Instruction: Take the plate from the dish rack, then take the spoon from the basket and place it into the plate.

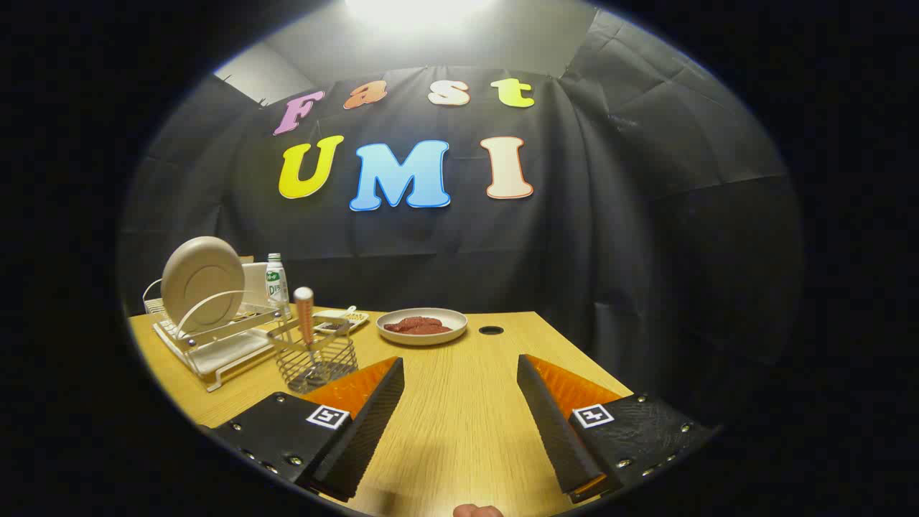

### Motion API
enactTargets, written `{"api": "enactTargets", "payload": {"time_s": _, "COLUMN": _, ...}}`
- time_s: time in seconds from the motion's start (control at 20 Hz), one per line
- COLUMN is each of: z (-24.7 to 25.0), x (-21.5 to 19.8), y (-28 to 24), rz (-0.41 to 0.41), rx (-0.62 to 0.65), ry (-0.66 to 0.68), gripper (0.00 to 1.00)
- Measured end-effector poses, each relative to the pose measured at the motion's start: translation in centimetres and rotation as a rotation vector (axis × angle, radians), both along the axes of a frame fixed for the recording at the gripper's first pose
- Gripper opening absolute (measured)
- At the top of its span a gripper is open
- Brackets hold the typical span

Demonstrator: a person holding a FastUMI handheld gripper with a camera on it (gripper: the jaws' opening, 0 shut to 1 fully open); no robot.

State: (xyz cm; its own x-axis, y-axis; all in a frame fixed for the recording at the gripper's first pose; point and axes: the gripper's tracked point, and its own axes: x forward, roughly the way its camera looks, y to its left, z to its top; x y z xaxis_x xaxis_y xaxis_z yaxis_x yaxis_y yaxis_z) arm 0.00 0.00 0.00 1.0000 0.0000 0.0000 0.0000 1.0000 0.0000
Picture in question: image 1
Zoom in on beige round plate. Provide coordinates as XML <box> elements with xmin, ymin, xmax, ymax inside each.
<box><xmin>161</xmin><ymin>236</ymin><xmax>246</xmax><ymax>332</ymax></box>

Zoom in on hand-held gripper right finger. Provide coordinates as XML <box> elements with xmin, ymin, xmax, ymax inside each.
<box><xmin>516</xmin><ymin>353</ymin><xmax>720</xmax><ymax>504</ymax></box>

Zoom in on white wire dish rack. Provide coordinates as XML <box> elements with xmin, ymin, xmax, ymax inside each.
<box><xmin>142</xmin><ymin>276</ymin><xmax>291</xmax><ymax>393</ymax></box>

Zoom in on white divided snack dish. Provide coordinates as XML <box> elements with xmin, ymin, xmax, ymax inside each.
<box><xmin>314</xmin><ymin>306</ymin><xmax>370</xmax><ymax>335</ymax></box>

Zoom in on metal wire basket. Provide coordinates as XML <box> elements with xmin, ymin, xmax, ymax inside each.
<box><xmin>267</xmin><ymin>316</ymin><xmax>358</xmax><ymax>394</ymax></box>

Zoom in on white green-label drink bottle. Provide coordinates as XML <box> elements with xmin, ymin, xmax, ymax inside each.
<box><xmin>265</xmin><ymin>253</ymin><xmax>291</xmax><ymax>317</ymax></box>

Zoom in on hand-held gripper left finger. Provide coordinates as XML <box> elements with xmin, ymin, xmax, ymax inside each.
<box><xmin>198</xmin><ymin>355</ymin><xmax>406</xmax><ymax>503</ymax></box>

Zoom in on black backdrop cloth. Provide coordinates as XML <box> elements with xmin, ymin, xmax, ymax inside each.
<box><xmin>118</xmin><ymin>11</ymin><xmax>803</xmax><ymax>432</ymax></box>

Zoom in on beige plate with meat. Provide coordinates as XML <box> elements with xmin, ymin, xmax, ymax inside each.
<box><xmin>375</xmin><ymin>307</ymin><xmax>469</xmax><ymax>347</ymax></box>

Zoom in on orange-handled spoon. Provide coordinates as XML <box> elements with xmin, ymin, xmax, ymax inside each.
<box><xmin>293</xmin><ymin>287</ymin><xmax>317</xmax><ymax>371</ymax></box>

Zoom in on white toaster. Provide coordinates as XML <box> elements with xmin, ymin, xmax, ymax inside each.
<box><xmin>241</xmin><ymin>261</ymin><xmax>272</xmax><ymax>308</ymax></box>

